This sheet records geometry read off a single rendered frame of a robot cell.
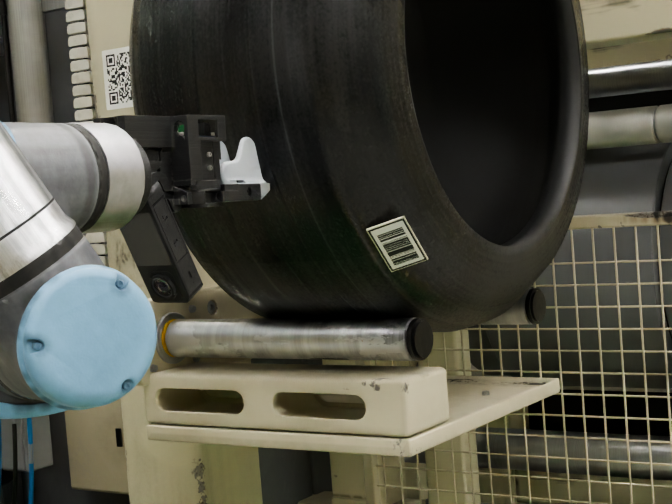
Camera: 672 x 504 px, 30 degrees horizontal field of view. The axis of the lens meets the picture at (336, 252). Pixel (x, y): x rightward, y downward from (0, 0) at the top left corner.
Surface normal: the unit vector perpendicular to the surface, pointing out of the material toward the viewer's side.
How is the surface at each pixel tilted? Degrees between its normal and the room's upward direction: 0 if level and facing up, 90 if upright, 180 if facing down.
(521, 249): 100
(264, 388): 90
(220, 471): 90
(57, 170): 84
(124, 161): 79
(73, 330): 91
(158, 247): 118
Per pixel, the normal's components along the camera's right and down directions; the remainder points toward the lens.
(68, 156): 0.75, -0.38
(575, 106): -0.56, -0.15
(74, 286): 0.51, 0.02
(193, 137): 0.82, -0.03
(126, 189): 0.81, 0.25
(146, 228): -0.44, 0.54
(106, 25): -0.56, 0.09
